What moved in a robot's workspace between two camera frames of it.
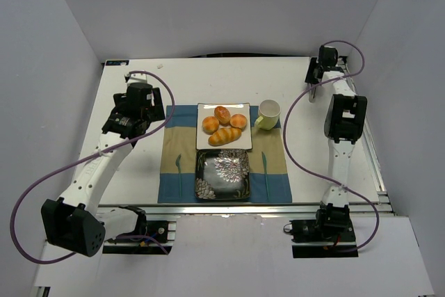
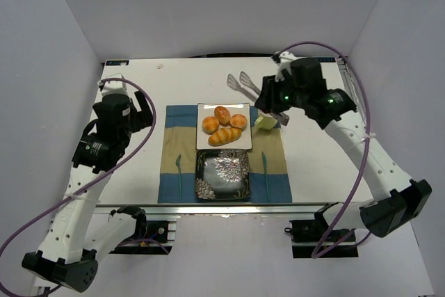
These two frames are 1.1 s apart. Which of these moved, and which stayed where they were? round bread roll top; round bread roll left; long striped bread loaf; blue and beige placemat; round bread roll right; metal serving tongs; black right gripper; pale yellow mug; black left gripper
Moved: black left gripper; metal serving tongs; black right gripper
Stayed: round bread roll left; long striped bread loaf; blue and beige placemat; pale yellow mug; round bread roll top; round bread roll right
